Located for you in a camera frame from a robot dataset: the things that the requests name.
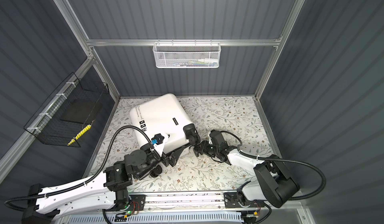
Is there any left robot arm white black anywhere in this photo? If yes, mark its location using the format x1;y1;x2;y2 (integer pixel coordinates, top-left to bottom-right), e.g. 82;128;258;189
22;144;188;224

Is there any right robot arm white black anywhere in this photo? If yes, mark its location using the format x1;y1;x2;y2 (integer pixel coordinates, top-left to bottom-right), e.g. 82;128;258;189
194;130;300;208

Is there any floral table mat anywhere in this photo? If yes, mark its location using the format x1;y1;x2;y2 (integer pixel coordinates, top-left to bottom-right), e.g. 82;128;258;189
86;97;273;193

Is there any yellow black striped item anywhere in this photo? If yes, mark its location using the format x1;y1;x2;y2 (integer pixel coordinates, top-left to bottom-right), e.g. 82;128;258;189
67;125;92;146

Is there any white ventilation grille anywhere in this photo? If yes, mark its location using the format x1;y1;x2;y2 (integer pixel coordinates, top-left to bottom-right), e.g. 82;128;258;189
67;213;244;224

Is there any black pad in basket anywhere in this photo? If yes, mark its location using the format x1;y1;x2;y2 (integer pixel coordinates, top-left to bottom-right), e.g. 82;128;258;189
60;99;101;125

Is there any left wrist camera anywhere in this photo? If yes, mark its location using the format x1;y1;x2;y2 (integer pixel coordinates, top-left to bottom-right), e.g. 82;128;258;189
151;133;170;157

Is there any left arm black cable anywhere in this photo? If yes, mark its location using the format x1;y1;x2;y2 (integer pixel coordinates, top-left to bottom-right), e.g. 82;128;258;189
4;124;154;224

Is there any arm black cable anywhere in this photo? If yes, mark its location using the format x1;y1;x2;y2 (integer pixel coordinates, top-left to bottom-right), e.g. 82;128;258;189
220;130;327;201
4;124;154;224

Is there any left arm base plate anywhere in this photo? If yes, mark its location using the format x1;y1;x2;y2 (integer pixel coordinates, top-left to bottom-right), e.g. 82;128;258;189
111;195;147;213

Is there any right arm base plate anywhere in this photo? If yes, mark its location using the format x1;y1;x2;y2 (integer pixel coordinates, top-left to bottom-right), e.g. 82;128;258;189
224;192;265;209

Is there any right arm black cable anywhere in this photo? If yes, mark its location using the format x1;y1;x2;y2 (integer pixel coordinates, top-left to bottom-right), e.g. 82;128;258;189
220;130;327;201

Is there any black wire basket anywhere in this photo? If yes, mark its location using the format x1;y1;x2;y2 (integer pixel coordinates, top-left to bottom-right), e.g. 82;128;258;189
24;75;110;148

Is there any white wire basket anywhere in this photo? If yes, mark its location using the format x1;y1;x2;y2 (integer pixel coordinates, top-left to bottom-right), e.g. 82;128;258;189
153;43;222;69

